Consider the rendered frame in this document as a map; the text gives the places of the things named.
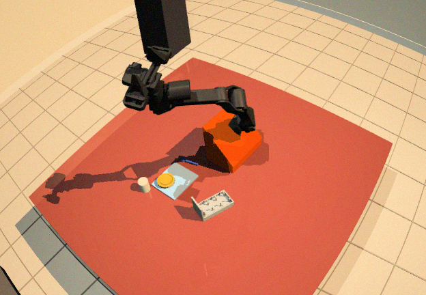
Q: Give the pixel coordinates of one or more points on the yellow round plate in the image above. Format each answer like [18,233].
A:
[165,180]

